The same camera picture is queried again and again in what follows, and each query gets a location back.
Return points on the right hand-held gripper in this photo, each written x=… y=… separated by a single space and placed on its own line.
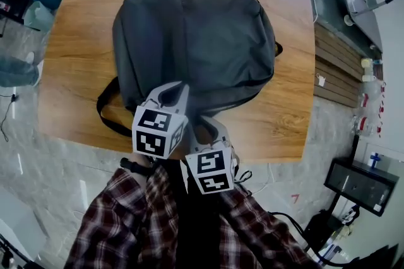
x=211 y=173

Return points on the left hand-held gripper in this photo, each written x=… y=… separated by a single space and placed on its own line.
x=151 y=135

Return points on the grey backpack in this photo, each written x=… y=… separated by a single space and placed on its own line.
x=195 y=40

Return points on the person's left forearm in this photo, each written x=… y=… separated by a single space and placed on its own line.
x=135 y=166

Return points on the person's plaid shirt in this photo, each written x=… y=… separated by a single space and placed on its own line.
x=126 y=230

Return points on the white paper tag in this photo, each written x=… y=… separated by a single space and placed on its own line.
x=321 y=81

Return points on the wooden slat pallet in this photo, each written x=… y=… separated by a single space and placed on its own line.
x=337 y=72

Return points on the pale waste bin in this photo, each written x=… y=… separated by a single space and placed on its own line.
x=38 y=18

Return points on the clear bottle with red label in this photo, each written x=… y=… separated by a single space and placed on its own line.
x=370 y=97
x=363 y=125

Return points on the black screen on stand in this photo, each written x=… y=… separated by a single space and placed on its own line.
x=360 y=185

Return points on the pale yellow bottle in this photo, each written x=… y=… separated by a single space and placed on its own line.
x=367 y=63

